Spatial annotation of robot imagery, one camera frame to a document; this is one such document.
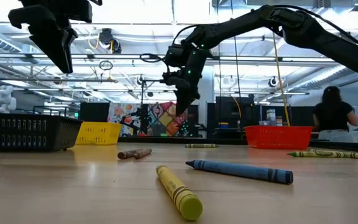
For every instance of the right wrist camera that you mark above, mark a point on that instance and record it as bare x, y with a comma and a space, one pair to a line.
175, 56

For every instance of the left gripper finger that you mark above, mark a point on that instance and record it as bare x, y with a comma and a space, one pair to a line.
71, 35
54, 51

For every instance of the white lumpy sculpture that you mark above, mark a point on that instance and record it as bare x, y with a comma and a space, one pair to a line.
3, 99

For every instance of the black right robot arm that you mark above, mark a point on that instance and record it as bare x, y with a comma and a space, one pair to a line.
322, 40

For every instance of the yellow crayon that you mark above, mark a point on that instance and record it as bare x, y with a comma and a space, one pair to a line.
182, 196

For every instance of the patchwork quilt panel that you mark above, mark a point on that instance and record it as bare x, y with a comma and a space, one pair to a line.
163, 121

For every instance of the floral print panel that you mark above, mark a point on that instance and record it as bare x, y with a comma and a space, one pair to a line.
117, 113

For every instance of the white column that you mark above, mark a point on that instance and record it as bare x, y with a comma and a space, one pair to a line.
207, 93

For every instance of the blue crayon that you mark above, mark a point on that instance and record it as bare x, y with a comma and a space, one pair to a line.
244, 171

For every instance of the yellow plastic basket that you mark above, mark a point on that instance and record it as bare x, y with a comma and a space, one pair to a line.
98, 133

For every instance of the brown crayon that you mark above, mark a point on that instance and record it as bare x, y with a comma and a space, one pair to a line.
143, 153
124, 154

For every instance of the red plastic basket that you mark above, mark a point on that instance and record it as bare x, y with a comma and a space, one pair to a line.
278, 138

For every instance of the stacked storage jars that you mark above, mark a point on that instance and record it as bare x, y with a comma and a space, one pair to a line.
271, 116

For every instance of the black plastic basket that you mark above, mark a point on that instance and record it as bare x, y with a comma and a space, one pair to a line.
26, 132

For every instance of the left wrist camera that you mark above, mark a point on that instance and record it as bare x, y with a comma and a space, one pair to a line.
76, 11

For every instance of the black aluminium table frame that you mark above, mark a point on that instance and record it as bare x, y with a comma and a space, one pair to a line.
222, 140

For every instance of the person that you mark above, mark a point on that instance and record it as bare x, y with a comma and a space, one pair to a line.
332, 115

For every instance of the black partition panel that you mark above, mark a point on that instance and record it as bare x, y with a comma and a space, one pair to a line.
93, 112
300, 116
228, 109

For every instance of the long light bar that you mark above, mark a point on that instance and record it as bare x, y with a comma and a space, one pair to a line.
120, 57

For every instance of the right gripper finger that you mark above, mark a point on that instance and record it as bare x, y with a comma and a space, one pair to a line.
193, 98
181, 102

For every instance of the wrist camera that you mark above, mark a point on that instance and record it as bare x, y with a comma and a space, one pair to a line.
175, 56
76, 11

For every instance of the black frame stand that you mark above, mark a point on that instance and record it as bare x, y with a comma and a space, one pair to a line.
142, 102

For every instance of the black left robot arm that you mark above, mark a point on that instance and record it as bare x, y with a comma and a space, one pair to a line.
36, 2

